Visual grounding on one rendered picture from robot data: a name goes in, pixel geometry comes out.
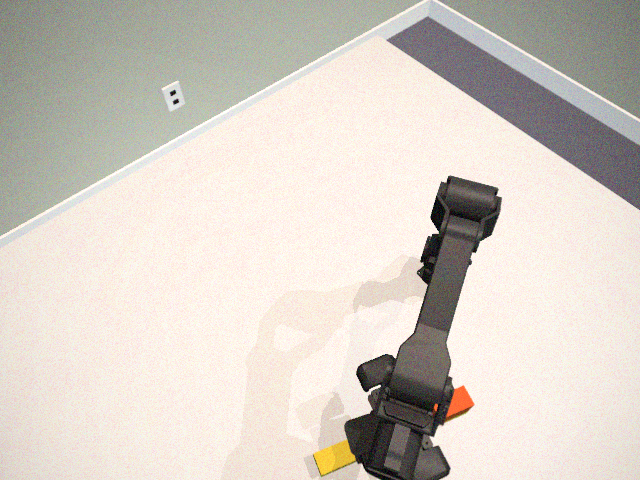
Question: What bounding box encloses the yellow long bar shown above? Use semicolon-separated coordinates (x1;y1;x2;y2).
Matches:
313;386;475;478

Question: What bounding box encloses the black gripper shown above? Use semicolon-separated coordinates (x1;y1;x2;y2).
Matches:
356;354;451;480

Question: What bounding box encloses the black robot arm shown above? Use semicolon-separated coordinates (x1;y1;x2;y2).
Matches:
344;175;502;480

